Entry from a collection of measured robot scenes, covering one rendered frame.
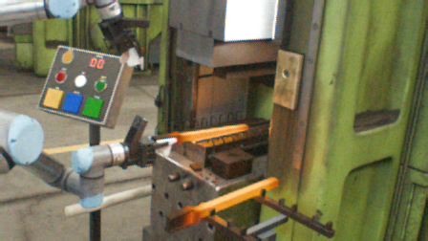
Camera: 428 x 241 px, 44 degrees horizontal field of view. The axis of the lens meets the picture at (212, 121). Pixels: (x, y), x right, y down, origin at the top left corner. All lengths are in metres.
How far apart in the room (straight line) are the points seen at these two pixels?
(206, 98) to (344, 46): 0.74
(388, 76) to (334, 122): 0.35
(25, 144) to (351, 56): 0.91
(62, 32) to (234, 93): 4.56
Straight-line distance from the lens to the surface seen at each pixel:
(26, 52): 6.77
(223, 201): 1.49
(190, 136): 1.82
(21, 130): 1.32
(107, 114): 2.08
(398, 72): 1.87
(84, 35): 6.51
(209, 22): 1.71
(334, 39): 1.55
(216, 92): 2.11
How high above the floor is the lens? 1.65
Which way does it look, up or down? 19 degrees down
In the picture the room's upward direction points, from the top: 5 degrees clockwise
